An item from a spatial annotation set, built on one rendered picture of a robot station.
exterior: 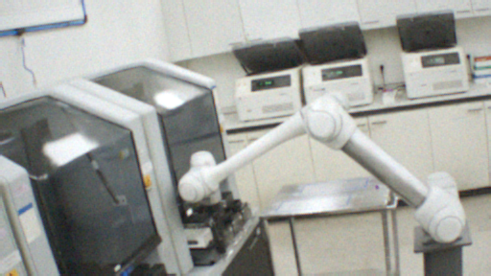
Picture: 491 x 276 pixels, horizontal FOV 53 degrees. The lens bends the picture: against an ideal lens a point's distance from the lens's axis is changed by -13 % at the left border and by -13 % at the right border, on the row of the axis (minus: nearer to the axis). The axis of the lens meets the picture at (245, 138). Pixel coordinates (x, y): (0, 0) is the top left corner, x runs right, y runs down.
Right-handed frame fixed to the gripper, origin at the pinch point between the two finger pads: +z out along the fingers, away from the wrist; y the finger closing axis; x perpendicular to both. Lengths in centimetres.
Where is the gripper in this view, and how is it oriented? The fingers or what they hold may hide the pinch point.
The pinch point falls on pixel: (222, 245)
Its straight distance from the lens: 236.7
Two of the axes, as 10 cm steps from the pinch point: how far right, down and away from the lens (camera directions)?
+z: 1.9, 9.6, 1.9
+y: -2.8, 2.4, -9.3
